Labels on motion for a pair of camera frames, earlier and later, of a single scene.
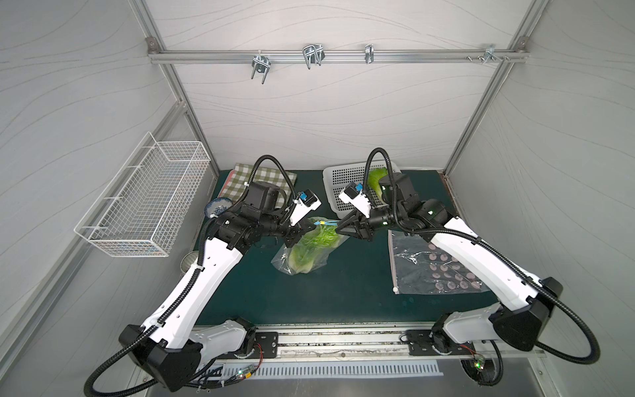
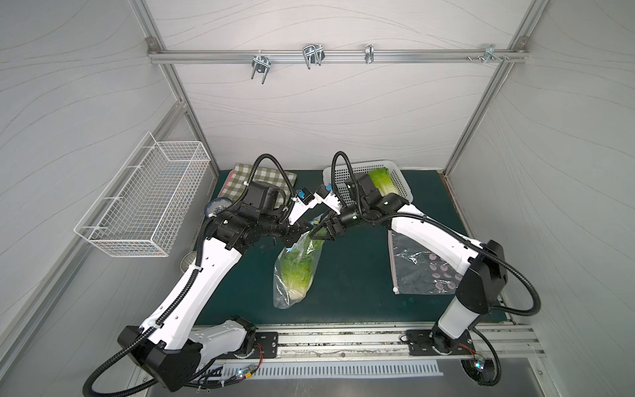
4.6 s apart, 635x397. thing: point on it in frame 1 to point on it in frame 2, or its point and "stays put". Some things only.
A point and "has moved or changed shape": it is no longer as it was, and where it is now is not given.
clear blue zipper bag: [311, 253] has moved or changed shape
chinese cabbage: [303, 255] has moved or changed shape
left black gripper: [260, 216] stays put
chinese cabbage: [374, 175] stays put
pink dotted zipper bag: [418, 266] stays put
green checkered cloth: [240, 175] stays put
